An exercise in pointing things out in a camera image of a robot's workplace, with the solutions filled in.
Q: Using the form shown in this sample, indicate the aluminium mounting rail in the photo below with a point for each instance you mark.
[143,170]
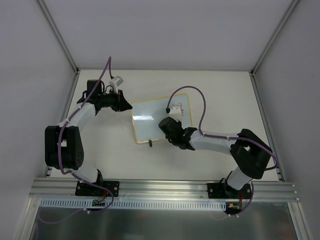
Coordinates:
[175,190]

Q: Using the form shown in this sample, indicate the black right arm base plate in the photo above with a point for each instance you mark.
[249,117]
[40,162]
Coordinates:
[224,191]

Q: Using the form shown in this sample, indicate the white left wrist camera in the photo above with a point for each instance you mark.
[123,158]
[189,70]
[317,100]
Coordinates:
[115,82]

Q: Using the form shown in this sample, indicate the small whiteboard with yellow frame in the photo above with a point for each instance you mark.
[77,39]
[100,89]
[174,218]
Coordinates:
[147,114]

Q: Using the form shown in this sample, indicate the left aluminium frame post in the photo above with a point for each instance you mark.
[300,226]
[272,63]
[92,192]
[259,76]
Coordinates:
[57,34]

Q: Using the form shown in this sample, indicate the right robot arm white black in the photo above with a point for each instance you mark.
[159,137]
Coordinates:
[250,153]

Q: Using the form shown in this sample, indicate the white slotted cable duct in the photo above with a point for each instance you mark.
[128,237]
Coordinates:
[134,204]

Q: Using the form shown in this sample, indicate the right aluminium frame post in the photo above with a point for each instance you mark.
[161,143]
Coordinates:
[275,34]

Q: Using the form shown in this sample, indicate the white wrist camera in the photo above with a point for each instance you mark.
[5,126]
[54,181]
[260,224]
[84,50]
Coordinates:
[115,82]
[174,112]

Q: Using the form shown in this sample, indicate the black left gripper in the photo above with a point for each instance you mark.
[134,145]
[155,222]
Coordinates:
[119,100]

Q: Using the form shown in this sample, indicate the aluminium frame post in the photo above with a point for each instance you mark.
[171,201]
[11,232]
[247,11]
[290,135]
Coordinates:
[275,34]
[57,34]

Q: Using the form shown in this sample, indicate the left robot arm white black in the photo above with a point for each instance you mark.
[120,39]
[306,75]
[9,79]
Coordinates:
[63,144]

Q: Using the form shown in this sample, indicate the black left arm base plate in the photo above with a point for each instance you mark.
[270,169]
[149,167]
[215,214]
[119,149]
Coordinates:
[86,190]

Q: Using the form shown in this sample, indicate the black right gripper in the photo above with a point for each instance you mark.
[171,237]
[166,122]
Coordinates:
[165,124]

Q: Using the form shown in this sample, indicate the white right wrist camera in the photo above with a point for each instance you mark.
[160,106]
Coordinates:
[174,112]

